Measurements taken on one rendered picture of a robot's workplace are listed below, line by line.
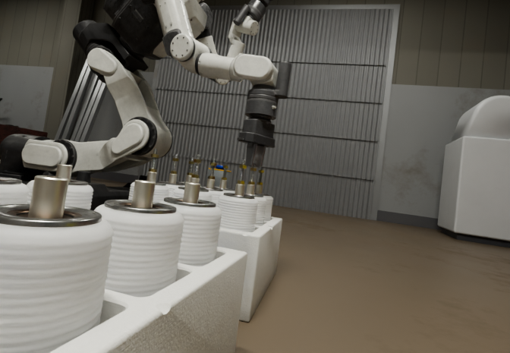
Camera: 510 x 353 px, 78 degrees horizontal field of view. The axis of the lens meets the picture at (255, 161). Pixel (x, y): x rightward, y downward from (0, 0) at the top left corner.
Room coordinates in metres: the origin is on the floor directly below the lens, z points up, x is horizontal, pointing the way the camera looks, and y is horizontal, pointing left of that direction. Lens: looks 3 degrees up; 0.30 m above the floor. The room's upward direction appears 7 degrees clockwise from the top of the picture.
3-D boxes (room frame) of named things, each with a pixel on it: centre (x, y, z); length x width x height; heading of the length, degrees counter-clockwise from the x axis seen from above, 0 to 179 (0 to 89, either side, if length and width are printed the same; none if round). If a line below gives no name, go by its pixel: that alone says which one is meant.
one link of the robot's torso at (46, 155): (1.30, 0.78, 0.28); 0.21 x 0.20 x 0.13; 76
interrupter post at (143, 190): (0.35, 0.12, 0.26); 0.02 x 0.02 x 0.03
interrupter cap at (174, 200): (0.47, 0.09, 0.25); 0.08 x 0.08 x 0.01
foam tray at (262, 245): (0.90, 0.12, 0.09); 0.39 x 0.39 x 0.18; 78
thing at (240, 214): (0.76, 0.03, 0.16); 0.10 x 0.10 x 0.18
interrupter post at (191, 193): (0.47, 0.09, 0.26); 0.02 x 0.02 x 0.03
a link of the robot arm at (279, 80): (0.88, -0.01, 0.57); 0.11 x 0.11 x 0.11; 70
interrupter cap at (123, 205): (0.35, 0.12, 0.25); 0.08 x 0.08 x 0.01
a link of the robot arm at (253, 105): (0.88, 0.00, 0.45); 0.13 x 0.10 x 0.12; 137
